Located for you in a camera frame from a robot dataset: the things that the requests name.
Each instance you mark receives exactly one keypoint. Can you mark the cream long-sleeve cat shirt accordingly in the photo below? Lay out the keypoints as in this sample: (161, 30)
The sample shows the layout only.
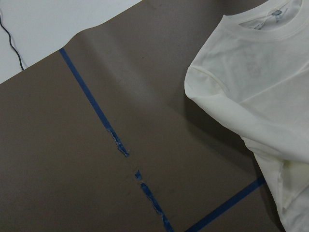
(252, 76)

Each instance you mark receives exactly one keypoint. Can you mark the brown paper table cover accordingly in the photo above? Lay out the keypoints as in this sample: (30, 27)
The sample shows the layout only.
(100, 136)

